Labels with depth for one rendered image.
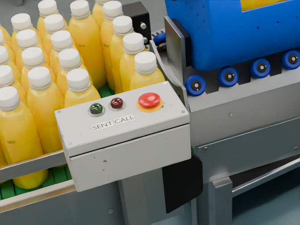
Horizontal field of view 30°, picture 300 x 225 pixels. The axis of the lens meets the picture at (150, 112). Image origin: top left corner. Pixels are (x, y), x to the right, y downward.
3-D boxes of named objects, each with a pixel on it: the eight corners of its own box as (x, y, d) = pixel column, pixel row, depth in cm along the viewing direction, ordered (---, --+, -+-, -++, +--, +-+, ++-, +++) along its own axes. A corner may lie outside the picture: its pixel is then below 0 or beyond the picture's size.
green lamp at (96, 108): (104, 113, 90) (103, 107, 89) (91, 117, 90) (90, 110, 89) (101, 105, 92) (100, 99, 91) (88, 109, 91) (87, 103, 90)
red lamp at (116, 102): (125, 107, 91) (124, 102, 90) (112, 111, 90) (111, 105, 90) (121, 100, 92) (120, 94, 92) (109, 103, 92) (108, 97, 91)
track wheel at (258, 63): (249, 60, 118) (245, 61, 120) (256, 81, 118) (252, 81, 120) (268, 54, 119) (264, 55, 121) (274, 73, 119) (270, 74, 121)
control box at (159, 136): (192, 159, 94) (189, 111, 88) (77, 193, 90) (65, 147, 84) (171, 124, 102) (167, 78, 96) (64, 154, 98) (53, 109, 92)
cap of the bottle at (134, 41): (147, 43, 108) (147, 35, 107) (136, 54, 105) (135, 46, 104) (131, 39, 110) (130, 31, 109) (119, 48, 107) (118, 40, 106)
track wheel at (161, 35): (173, 36, 130) (171, 29, 131) (155, 41, 129) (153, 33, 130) (170, 43, 135) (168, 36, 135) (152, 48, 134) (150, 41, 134)
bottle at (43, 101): (45, 172, 109) (24, 96, 97) (38, 150, 114) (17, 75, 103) (80, 161, 111) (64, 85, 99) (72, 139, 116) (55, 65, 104)
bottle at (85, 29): (81, 72, 135) (68, 3, 123) (110, 72, 134) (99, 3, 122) (75, 90, 129) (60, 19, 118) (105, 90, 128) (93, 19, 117)
